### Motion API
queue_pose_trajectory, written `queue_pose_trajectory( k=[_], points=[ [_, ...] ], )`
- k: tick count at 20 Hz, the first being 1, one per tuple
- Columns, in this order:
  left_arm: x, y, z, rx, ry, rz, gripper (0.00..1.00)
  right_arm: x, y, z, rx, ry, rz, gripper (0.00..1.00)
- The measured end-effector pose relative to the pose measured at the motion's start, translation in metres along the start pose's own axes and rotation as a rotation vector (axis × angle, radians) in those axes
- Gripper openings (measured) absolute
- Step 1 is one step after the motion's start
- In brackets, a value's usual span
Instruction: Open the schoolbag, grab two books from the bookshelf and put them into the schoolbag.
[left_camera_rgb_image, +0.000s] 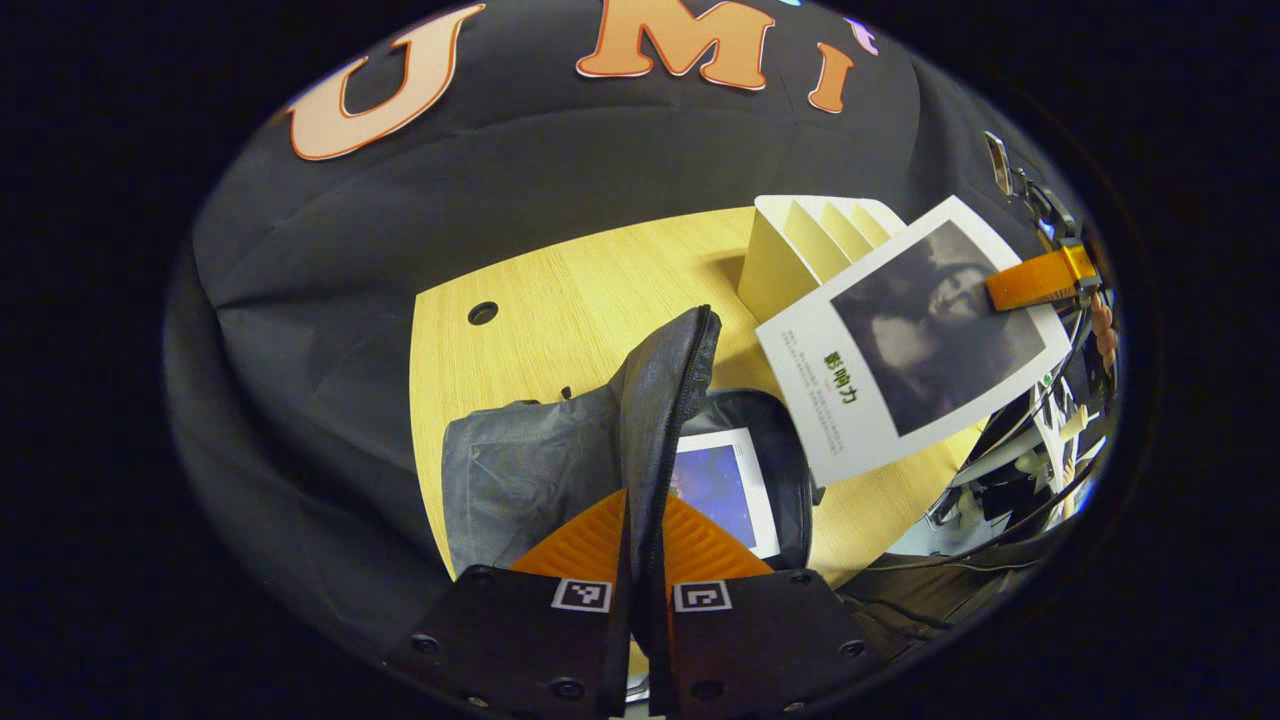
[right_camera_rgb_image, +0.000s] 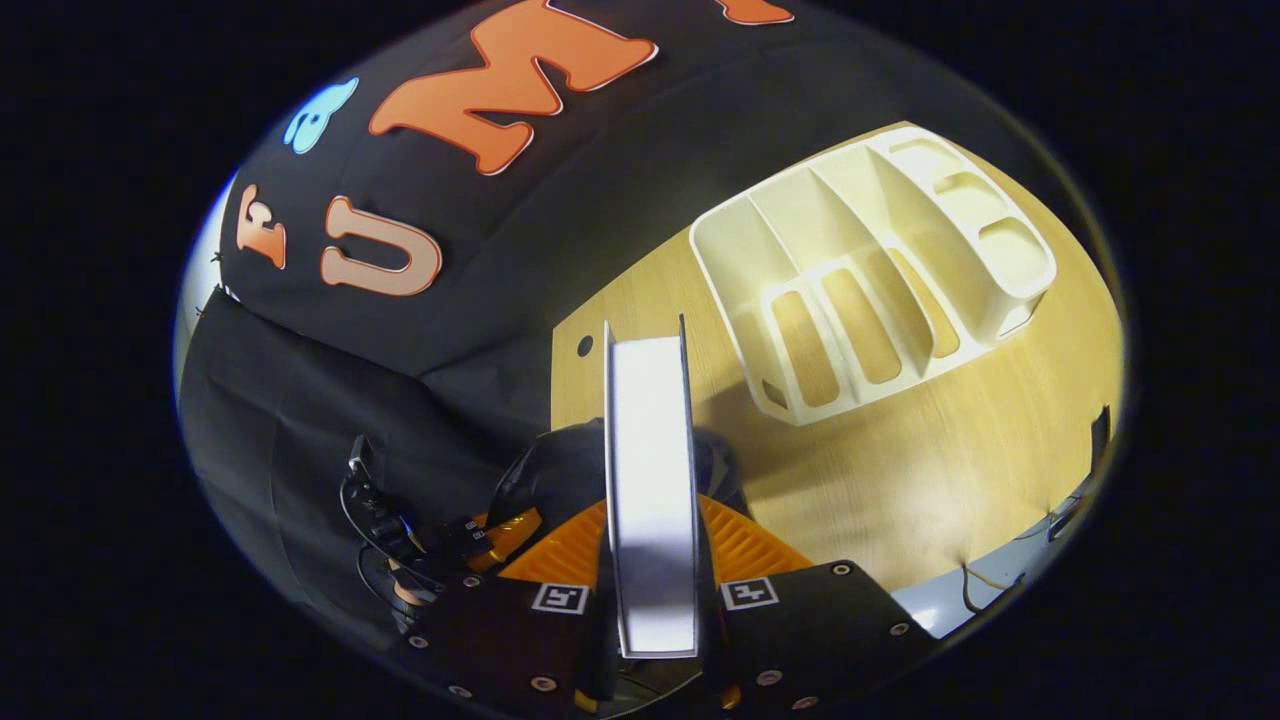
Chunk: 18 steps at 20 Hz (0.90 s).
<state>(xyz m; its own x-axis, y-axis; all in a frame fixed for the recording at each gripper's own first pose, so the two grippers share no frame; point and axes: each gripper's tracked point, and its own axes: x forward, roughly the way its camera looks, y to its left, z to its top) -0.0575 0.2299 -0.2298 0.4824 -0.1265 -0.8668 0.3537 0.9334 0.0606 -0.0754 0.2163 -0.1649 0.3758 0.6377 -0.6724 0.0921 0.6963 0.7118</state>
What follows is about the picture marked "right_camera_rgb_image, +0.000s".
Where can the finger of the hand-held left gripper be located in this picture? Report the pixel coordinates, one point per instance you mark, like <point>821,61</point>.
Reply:
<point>505,535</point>

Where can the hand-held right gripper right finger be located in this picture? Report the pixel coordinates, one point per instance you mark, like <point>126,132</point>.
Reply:
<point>810,630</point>

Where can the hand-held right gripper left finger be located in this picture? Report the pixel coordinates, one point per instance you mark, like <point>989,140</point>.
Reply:
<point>510,640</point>

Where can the grey schoolbag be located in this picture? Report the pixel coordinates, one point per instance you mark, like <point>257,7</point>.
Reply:
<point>560,470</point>

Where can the white cover book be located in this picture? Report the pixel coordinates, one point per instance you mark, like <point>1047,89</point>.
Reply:
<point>650,480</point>

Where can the white bookshelf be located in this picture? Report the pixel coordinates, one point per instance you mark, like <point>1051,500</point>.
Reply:
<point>800,260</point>

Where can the black backdrop cloth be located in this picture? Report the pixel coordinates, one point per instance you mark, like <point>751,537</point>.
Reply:
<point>300,420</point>

